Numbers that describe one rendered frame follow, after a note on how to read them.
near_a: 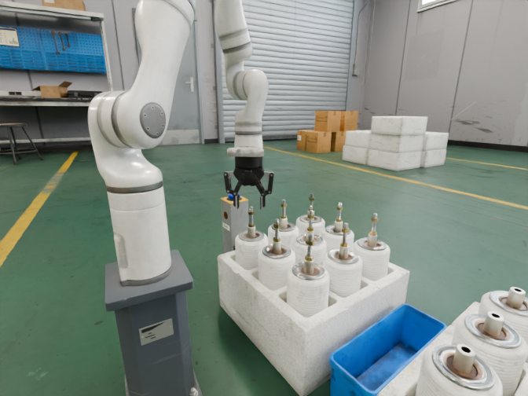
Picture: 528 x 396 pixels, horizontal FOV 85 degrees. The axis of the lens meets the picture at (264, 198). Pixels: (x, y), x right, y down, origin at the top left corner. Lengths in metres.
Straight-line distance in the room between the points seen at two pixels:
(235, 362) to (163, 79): 0.66
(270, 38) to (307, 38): 0.86
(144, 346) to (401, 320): 0.62
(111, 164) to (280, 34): 6.01
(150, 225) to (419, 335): 0.70
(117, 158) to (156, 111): 0.11
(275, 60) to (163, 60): 5.77
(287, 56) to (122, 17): 2.95
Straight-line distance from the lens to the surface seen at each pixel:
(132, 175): 0.52
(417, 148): 3.54
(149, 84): 0.51
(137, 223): 0.53
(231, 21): 0.73
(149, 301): 0.58
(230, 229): 0.98
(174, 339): 0.64
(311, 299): 0.67
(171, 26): 0.57
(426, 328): 0.88
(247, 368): 0.82
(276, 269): 0.73
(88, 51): 5.41
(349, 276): 0.74
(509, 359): 0.62
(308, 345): 0.67
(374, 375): 0.84
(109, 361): 0.92
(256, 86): 0.73
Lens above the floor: 0.60
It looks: 17 degrees down
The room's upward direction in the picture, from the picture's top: straight up
